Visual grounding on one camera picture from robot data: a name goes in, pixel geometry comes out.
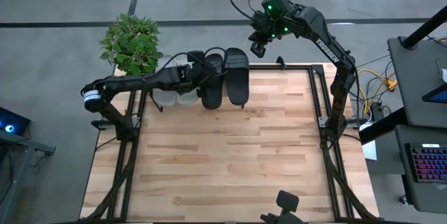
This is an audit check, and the white paper sheet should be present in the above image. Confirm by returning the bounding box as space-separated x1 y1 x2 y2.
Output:
360 122 379 161

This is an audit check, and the black table camera mount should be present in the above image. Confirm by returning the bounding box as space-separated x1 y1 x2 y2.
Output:
260 189 304 224

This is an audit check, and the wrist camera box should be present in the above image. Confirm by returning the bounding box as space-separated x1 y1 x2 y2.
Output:
187 50 206 66
250 10 268 28

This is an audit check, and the black table frame rail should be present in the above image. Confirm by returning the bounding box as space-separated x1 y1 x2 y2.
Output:
80 89 147 223
307 65 381 223

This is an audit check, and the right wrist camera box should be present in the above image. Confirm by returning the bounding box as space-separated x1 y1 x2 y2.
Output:
250 10 268 28

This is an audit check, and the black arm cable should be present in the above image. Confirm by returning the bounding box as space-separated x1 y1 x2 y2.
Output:
159 46 230 78
228 0 277 21

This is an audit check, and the black slide sandal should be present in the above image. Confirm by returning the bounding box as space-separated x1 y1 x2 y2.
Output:
224 47 251 106
199 53 225 111

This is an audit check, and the black pole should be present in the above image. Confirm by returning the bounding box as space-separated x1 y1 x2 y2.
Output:
401 5 447 50

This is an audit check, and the dark metal stand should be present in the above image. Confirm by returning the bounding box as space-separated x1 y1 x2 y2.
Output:
0 128 57 224

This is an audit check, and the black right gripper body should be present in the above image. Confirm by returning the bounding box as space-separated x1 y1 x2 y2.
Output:
247 10 282 45

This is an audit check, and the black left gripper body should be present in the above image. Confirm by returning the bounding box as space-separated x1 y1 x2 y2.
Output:
176 60 214 96

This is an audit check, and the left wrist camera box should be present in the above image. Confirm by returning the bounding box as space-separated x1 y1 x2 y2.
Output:
187 50 206 66

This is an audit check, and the grey slide sandal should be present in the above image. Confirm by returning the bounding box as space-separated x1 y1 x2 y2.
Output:
152 53 178 107
174 54 200 107

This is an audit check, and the backlit black keyboard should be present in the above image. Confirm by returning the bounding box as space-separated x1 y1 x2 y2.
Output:
404 142 447 184

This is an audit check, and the green leafy plant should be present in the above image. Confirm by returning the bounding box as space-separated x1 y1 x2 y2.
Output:
99 13 164 77

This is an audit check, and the black computer screen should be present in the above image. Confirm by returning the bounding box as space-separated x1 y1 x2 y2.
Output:
0 107 31 137

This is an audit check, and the yellow cable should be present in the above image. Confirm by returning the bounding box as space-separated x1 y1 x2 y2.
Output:
356 68 399 117

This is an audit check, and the dark tablet screen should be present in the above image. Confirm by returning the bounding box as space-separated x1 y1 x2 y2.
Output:
421 83 447 105

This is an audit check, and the grey desk with keyboard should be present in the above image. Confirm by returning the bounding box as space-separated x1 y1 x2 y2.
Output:
394 124 447 215

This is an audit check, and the black rail behind table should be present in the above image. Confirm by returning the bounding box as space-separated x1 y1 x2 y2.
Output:
248 64 325 72

